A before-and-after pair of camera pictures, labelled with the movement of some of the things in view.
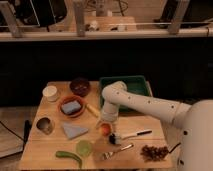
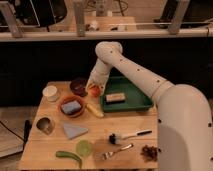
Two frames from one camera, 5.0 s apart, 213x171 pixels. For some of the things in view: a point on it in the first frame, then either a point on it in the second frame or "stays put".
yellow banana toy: [96, 113] stays put
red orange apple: [105, 129] → [95, 91]
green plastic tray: [133, 83] stays put
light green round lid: [83, 147] stays put
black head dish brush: [115, 138] stays put
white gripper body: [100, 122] → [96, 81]
